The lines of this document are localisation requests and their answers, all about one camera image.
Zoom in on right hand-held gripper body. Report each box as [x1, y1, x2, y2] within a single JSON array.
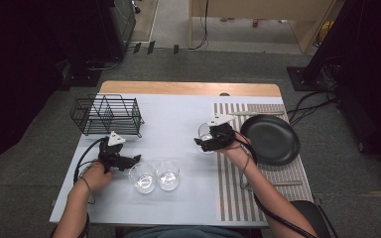
[[207, 113, 238, 153]]

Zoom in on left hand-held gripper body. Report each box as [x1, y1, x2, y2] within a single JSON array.
[[97, 131, 134, 176]]

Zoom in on clear drinking glass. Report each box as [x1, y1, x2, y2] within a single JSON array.
[[128, 162, 157, 195], [155, 160, 182, 192], [196, 122, 215, 154]]

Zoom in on person's right hand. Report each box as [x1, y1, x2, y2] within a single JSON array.
[[216, 132, 258, 167]]

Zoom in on person's left hand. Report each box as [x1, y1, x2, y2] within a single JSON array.
[[75, 161, 115, 196]]

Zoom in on pale table cover sheet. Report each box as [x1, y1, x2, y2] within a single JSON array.
[[49, 93, 286, 228]]

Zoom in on grey stick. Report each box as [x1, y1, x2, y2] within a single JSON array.
[[270, 179, 304, 186], [228, 111, 285, 117]]

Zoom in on black round plate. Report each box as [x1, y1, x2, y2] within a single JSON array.
[[239, 114, 302, 168]]

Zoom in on striped grey placemat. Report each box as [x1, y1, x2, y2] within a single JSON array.
[[213, 102, 315, 223]]

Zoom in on black stand base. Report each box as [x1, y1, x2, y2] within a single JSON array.
[[286, 65, 333, 92], [59, 59, 105, 90]]

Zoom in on person's teal shirt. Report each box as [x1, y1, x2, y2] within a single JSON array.
[[122, 225, 246, 238]]

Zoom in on black chair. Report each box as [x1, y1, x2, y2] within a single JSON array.
[[289, 199, 340, 238]]

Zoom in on dark curtain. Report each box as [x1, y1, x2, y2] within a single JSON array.
[[0, 0, 127, 177], [306, 0, 381, 167]]

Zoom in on dark grey cabinet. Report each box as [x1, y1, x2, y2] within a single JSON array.
[[108, 0, 137, 54]]

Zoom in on yellow object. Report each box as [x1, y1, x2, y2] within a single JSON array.
[[316, 20, 335, 47]]

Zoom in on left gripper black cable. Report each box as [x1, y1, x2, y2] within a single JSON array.
[[72, 137, 109, 186]]

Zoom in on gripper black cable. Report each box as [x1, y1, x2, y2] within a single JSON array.
[[72, 137, 109, 186], [226, 131, 316, 238]]

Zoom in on thin wrist cord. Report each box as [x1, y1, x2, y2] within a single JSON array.
[[239, 155, 252, 190], [78, 177, 97, 207]]

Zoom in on black wire rack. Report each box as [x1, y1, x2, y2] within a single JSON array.
[[69, 93, 146, 139]]

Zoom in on grey floor cable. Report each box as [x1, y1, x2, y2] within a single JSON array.
[[85, 56, 127, 72]]

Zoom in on black floor cables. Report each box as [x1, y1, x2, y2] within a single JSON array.
[[286, 88, 340, 128]]

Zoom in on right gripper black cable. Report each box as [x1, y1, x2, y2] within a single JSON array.
[[226, 131, 316, 238]]

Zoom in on black hanging cable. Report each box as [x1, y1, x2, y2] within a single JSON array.
[[178, 0, 210, 52]]

